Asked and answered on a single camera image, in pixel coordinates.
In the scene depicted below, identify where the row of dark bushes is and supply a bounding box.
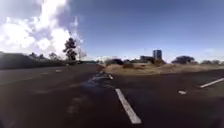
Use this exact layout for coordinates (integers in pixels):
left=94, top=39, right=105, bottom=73
left=105, top=55, right=224, bottom=66

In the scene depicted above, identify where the tall dark tree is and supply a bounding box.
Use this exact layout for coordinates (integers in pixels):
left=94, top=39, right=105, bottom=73
left=62, top=37, right=78, bottom=62

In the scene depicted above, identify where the dark hedge bank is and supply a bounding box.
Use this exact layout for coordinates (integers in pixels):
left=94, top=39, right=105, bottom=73
left=0, top=51, right=68, bottom=71

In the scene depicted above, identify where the tall building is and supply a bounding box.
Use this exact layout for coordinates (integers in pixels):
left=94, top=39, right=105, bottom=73
left=152, top=49, right=163, bottom=62

